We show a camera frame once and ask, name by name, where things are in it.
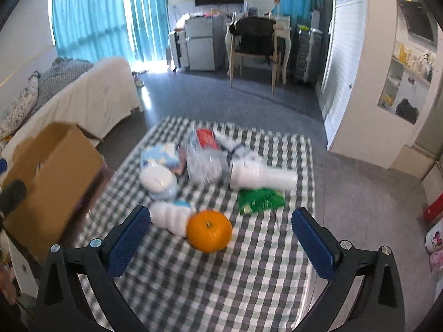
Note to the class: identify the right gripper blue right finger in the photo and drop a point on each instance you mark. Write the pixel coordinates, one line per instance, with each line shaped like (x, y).
(379, 304)

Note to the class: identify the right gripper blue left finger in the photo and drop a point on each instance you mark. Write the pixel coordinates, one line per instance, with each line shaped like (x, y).
(62, 304)

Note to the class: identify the cardboard box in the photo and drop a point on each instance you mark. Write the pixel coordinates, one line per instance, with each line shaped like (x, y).
(57, 167)

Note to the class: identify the white conch shell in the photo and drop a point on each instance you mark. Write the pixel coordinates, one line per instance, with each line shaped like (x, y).
(172, 216)

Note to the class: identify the white computer mouse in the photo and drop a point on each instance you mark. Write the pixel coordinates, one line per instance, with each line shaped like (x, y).
(157, 178)

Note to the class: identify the blue tissue pack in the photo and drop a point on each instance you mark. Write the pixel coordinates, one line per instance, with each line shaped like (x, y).
(162, 154)

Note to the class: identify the orange fruit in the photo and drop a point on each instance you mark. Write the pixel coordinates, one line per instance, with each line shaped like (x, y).
(209, 231)

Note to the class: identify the green snack packet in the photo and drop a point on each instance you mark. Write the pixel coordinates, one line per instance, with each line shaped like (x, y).
(254, 201)

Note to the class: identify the white lint shaver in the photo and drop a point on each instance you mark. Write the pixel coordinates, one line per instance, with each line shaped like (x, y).
(255, 175)

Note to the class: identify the clear cotton swab jar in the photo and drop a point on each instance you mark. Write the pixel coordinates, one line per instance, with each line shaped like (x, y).
(205, 160)

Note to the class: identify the white purple cream tube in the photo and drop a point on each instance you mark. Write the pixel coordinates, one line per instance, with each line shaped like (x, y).
(235, 148)

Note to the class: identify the red patterned card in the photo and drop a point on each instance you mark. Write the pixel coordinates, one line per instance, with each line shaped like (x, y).
(179, 169)

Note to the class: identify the floral pillow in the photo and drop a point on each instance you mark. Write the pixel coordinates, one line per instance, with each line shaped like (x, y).
(20, 109)

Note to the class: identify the white cartoon bag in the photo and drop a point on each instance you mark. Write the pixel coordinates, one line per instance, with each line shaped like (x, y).
(434, 238)

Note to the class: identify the red fire extinguisher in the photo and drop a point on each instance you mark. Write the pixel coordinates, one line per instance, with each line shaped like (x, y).
(433, 210)

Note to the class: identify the grey checked blanket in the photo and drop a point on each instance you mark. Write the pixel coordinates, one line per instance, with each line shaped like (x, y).
(62, 72)

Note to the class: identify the checkered tablecloth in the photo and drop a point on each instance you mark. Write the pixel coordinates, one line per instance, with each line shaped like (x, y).
(258, 283)

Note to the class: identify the blue curtains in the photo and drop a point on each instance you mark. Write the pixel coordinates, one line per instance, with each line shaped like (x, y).
(136, 30)

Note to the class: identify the silver mini fridge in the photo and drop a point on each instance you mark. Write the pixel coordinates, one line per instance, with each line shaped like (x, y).
(205, 40)

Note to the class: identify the dark drawer tower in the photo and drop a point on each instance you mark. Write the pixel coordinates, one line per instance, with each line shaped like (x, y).
(309, 42)

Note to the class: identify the wooden chair with black bag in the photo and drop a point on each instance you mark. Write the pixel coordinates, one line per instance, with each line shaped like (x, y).
(254, 37)

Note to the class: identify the black range hood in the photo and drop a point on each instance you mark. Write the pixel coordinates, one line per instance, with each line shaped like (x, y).
(418, 20)

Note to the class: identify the white louvered wardrobe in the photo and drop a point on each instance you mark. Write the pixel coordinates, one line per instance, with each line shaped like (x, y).
(380, 84)

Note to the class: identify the white vanity desk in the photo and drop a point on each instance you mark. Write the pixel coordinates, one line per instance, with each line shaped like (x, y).
(282, 31)

